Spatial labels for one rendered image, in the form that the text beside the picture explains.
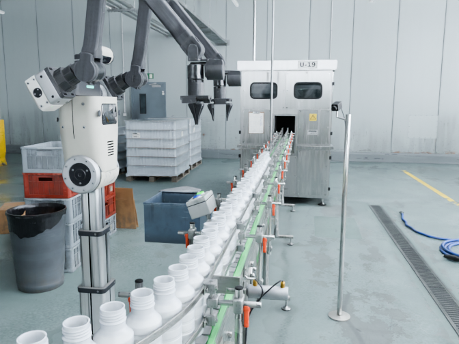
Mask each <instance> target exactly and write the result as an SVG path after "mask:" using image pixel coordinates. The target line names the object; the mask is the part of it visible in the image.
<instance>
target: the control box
mask: <svg viewBox="0 0 459 344"><path fill-rule="evenodd" d="M200 195H201V196H199V197H196V198H193V197H192V198H191V199H190V200H189V201H187V202H186V206H187V208H188V210H189V214H190V216H191V219H195V218H199V217H202V216H207V220H211V219H210V215H211V212H212V211H213V210H214V209H215V207H216V206H217V205H216V200H215V198H214V195H213V192H212V191H211V190H209V191H207V192H204V193H202V194H200Z"/></svg>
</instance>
